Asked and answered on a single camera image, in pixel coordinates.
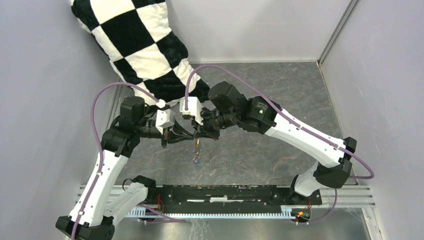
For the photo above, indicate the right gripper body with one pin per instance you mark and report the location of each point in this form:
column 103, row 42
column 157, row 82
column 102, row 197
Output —
column 212, row 120

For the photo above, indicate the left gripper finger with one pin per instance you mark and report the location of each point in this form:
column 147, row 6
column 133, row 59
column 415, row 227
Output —
column 181, row 132
column 175, row 138

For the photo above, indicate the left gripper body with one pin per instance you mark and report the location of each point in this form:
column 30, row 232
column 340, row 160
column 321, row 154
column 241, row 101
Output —
column 168, row 132

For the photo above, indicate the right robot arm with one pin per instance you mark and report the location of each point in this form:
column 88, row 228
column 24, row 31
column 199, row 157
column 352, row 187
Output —
column 256, row 115

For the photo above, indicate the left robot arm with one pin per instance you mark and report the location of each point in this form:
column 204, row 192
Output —
column 93, row 218

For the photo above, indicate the black white checkered blanket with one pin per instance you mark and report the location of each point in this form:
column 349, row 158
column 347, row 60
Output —
column 142, row 48

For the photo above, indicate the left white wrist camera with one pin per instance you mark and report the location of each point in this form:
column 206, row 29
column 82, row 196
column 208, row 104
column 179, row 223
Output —
column 164, row 119

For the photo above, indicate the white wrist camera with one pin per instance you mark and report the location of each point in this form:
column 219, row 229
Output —
column 191, row 108
column 164, row 119

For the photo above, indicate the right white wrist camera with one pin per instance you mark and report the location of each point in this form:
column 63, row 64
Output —
column 191, row 108

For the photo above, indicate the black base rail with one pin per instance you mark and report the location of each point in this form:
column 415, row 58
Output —
column 228, row 199

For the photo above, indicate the white slotted cable duct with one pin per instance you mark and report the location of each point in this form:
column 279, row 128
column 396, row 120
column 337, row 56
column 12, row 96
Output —
column 284, row 213

